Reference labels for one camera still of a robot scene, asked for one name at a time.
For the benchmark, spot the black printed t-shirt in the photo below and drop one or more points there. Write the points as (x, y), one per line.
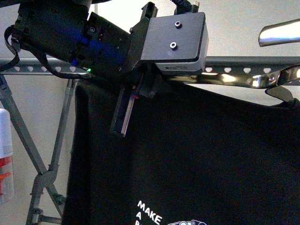
(189, 154)

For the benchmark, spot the metal clothes hanger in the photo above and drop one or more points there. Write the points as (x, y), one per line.
(272, 82)

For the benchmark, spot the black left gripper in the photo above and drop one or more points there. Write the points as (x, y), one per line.
(140, 78)

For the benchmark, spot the grey metal clothes rack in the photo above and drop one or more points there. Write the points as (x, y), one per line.
(40, 99)

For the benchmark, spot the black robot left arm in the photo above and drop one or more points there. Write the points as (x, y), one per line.
(73, 43)

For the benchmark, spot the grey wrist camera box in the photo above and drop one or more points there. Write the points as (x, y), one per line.
(177, 44)

